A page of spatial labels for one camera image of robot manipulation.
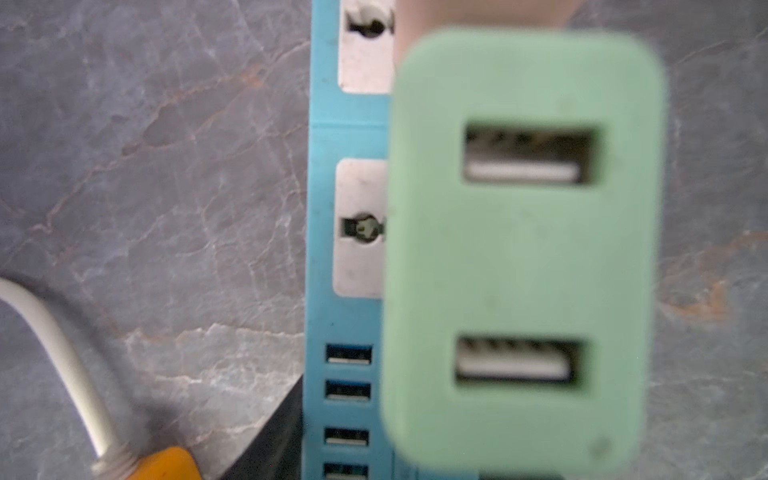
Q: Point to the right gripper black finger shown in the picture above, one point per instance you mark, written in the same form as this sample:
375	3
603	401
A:
276	452

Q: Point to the orange power strip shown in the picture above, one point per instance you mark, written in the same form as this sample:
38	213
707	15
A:
174	463

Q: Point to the green plug on teal strip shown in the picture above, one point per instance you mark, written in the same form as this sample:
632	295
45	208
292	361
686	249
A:
524	194

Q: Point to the pink plug on teal strip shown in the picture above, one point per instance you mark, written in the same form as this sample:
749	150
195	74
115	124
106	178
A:
416	18

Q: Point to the teal power strip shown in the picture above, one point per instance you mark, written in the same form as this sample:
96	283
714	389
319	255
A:
351	72

